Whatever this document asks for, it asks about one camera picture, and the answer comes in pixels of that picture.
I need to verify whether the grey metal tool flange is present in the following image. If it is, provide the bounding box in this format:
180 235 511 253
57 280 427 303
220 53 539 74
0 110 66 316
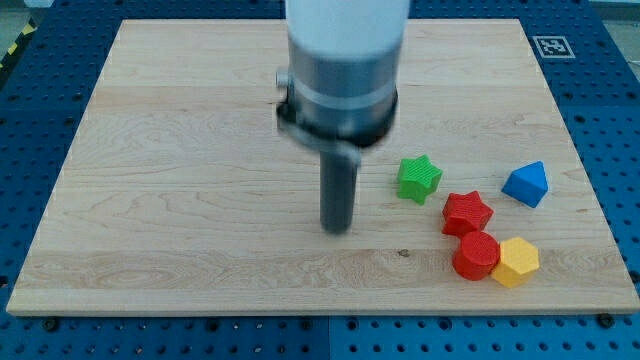
276 38 399 164

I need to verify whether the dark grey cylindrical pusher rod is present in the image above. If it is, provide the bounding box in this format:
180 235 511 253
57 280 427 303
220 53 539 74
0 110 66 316
320 152 359 234

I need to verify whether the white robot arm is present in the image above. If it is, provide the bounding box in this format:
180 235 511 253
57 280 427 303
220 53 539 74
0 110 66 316
276 0 410 234

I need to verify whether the yellow hexagon block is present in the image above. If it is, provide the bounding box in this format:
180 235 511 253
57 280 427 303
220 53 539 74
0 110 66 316
490 237 540 288

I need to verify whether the green star block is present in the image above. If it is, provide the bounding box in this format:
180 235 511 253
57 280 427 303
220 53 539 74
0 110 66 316
396 155 443 205

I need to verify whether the red star block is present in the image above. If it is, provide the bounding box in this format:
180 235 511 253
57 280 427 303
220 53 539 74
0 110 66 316
441 191 494 237

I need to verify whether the red cylinder block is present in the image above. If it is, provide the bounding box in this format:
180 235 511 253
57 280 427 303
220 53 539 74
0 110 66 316
452 231 500 281

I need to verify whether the blue pentagon block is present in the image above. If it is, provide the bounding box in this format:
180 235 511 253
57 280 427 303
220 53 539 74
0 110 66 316
501 161 549 208

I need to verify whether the white fiducial marker tag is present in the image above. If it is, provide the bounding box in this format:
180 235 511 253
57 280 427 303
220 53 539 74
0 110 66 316
533 35 575 59

